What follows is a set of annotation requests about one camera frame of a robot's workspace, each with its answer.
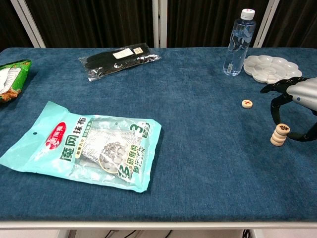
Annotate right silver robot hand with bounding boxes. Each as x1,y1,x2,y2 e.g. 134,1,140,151
260,77,317,142

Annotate chess piece black character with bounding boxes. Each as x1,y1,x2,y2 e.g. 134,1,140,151
275,123,291,135

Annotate white flower-shaped paint palette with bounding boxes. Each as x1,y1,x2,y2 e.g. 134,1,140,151
243,55,303,85

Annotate black pleated curtain panel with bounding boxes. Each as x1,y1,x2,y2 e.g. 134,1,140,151
262,0,317,48
24,0,154,48
167,0,270,48
0,0,34,50

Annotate clear plastic water bottle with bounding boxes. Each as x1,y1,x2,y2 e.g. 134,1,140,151
222,8,257,77

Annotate blue fabric tablecloth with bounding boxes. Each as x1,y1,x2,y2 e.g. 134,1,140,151
0,47,317,223

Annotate black gloves in clear bag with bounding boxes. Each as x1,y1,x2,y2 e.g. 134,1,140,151
78,42,162,82

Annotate teal dishcloth package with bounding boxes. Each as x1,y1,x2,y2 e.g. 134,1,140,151
0,101,162,193

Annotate green snack bag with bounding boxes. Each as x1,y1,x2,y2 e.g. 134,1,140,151
0,59,32,104

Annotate white partition frame post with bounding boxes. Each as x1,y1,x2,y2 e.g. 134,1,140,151
152,0,168,48
9,0,47,48
252,0,280,48

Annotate white table frame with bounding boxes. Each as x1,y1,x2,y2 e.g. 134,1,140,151
0,220,317,238

